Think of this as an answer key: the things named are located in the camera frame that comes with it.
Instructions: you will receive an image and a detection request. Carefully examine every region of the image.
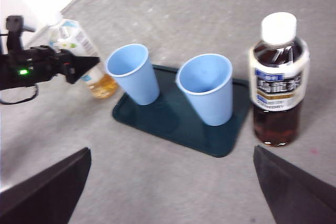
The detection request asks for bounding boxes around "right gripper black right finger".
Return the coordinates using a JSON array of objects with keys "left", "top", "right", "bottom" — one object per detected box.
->
[{"left": 253, "top": 145, "right": 336, "bottom": 224}]

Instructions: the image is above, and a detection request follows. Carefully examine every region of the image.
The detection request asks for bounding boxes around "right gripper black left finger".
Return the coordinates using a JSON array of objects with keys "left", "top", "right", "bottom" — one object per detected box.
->
[{"left": 0, "top": 147, "right": 92, "bottom": 224}]

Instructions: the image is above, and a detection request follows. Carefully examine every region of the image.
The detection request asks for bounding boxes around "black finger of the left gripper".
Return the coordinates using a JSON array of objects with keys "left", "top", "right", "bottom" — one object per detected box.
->
[{"left": 61, "top": 50, "right": 101, "bottom": 84}]

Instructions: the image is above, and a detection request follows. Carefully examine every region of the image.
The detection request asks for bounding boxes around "pale jasmine oolong tea bottle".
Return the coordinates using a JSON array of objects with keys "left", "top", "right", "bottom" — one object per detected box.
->
[{"left": 47, "top": 11, "right": 119, "bottom": 100}]

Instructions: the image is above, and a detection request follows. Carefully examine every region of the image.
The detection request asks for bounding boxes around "dark oolong tea bottle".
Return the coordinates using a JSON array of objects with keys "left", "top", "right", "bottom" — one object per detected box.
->
[{"left": 248, "top": 12, "right": 311, "bottom": 148}]

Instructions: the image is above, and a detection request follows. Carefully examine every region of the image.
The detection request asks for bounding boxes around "blue ribbed plastic cup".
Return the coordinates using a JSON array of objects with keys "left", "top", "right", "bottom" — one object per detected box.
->
[
  {"left": 104, "top": 43, "right": 161, "bottom": 106},
  {"left": 175, "top": 53, "right": 234, "bottom": 127}
]

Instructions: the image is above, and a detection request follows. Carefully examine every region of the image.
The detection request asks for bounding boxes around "dark teal rectangular tray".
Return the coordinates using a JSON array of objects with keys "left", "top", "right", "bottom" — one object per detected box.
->
[{"left": 112, "top": 63, "right": 251, "bottom": 158}]

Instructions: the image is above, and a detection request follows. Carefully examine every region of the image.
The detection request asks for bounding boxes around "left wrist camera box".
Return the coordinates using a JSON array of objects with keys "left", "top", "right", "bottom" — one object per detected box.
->
[{"left": 5, "top": 15, "right": 36, "bottom": 51}]

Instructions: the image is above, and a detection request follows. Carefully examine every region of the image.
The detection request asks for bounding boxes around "black cable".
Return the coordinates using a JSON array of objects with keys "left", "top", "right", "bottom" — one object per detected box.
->
[{"left": 0, "top": 83, "right": 40, "bottom": 105}]

